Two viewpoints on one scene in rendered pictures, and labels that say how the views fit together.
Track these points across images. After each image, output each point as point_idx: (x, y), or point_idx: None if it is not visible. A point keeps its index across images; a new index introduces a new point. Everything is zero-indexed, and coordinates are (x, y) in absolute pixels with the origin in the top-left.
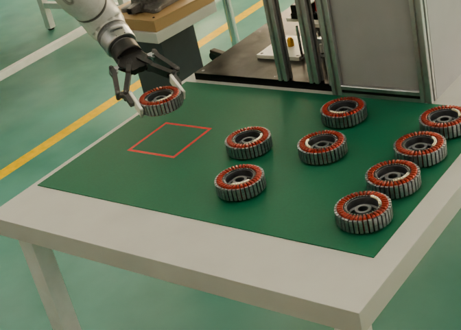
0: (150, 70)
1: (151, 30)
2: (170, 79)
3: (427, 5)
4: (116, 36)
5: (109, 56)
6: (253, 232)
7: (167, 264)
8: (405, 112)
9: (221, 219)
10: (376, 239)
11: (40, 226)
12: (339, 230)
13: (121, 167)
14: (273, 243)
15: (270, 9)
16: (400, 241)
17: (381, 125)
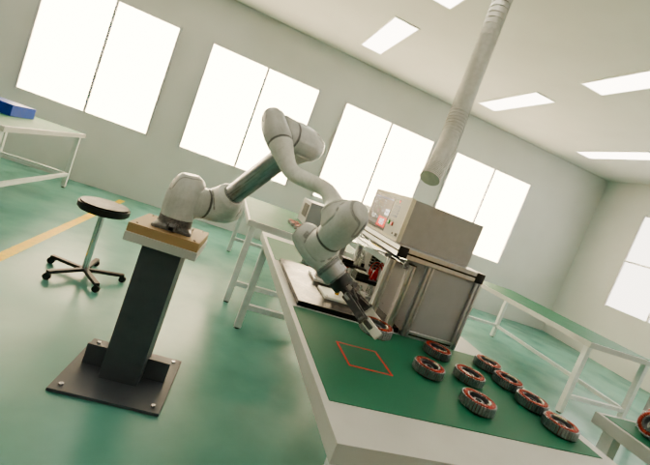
0: None
1: (192, 249)
2: (369, 311)
3: None
4: (345, 269)
5: (329, 281)
6: (536, 445)
7: None
8: (453, 354)
9: (506, 434)
10: (583, 445)
11: (410, 452)
12: (562, 439)
13: (371, 383)
14: (557, 453)
15: (388, 276)
16: (589, 445)
17: (457, 362)
